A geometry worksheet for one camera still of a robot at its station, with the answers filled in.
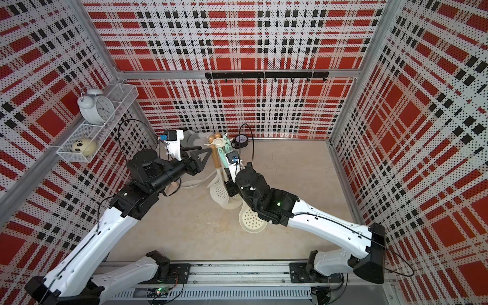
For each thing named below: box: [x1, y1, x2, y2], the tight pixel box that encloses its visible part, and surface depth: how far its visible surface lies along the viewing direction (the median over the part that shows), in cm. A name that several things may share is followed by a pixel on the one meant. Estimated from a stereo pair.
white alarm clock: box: [77, 85, 116, 127], surface depth 71 cm
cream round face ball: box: [71, 137, 98, 157], surface depth 65 cm
